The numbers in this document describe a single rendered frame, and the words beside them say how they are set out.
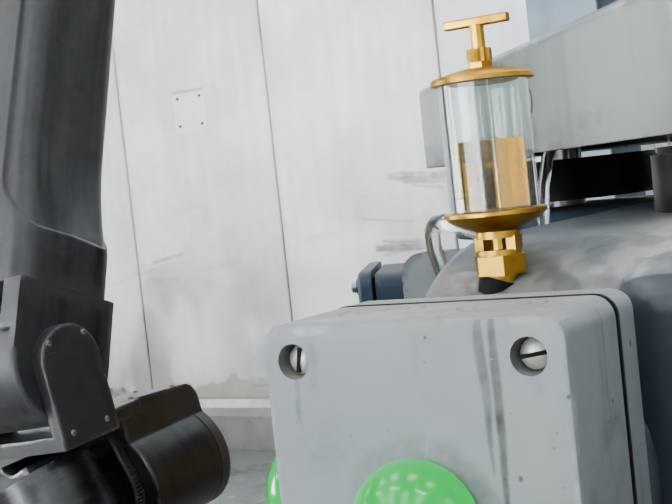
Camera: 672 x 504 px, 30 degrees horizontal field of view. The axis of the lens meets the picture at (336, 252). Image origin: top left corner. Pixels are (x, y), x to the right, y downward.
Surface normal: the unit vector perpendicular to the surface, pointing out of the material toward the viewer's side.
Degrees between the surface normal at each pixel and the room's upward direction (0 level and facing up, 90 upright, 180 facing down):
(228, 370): 90
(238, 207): 90
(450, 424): 90
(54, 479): 70
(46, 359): 83
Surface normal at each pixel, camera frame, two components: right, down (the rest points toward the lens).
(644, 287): -0.64, -0.45
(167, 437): 0.42, -0.78
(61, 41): 0.76, -0.19
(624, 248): -0.29, -0.88
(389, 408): -0.51, 0.10
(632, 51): -0.99, 0.11
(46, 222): 0.74, -0.43
